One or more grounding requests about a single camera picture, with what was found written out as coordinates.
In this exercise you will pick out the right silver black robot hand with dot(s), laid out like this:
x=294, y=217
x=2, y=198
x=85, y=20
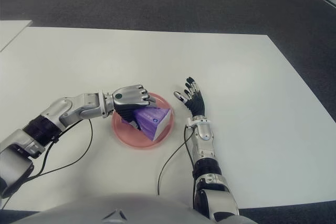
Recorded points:
x=197, y=103

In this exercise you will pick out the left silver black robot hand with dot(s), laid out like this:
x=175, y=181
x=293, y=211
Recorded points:
x=131, y=96

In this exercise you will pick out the purple tissue paper pack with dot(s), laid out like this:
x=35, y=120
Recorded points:
x=155, y=119

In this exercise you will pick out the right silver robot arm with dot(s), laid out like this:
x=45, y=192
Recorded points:
x=204, y=145

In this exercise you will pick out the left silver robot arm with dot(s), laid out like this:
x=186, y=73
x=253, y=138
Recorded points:
x=78, y=106

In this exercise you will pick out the pink round plate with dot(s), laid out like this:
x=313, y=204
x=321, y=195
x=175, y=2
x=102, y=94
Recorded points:
x=126, y=137

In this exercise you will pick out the silver robot torso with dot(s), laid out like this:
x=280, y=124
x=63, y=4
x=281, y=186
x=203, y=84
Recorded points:
x=113, y=211

